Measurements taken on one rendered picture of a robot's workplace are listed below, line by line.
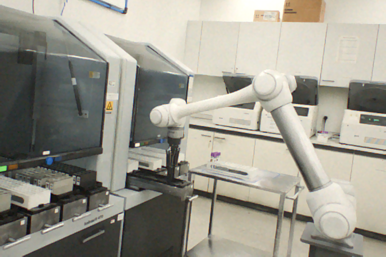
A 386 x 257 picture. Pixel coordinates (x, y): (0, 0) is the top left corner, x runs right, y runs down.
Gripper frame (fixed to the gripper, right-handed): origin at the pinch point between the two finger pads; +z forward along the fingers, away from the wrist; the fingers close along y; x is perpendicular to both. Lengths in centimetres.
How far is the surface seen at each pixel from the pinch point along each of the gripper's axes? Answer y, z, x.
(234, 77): -239, -65, -53
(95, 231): 45, 22, -12
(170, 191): 11.3, 6.6, 7.0
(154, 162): -6.9, -2.0, -15.0
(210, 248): -44, 56, 12
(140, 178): 11.1, 3.6, -12.4
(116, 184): 21.3, 6.4, -20.4
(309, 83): -249, -66, 33
